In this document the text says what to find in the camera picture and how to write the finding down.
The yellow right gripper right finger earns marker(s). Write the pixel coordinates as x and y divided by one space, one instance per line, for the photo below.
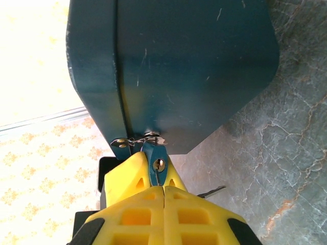
199 219

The blue padlock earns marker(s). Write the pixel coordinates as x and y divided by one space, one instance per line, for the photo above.
158 155

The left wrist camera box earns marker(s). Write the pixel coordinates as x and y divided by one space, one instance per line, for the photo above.
101 183

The silver key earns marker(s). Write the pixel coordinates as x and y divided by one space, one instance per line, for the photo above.
214 191

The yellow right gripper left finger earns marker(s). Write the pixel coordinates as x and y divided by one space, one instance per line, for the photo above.
132 219

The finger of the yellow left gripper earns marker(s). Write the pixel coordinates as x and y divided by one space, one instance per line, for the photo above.
176 178
122 178

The silver hasp latch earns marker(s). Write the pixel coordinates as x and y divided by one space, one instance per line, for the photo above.
150 139

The dark teal metal box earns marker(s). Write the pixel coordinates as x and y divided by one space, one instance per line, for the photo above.
178 63

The aluminium frame post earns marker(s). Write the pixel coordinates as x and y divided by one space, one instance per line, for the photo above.
43 118

